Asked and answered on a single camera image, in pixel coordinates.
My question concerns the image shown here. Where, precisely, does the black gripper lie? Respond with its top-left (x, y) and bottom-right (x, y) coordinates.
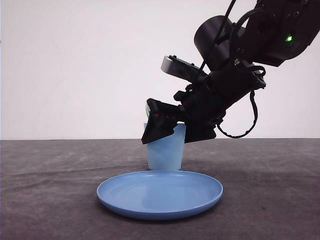
top-left (141, 62), bottom-right (265, 144)

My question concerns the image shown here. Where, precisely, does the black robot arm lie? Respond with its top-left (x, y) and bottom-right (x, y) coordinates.
top-left (141, 0), bottom-right (320, 144)

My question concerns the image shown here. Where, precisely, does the light blue plastic cup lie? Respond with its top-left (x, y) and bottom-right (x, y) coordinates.
top-left (146, 121), bottom-right (186, 171)

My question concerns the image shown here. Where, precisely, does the blue plastic plate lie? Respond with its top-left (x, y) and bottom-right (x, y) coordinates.
top-left (96, 170), bottom-right (224, 221)

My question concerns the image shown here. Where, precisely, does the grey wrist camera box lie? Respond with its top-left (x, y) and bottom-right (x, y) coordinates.
top-left (160, 55), bottom-right (209, 84)

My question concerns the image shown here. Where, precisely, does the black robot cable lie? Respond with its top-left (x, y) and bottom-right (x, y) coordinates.
top-left (216, 90), bottom-right (259, 139)

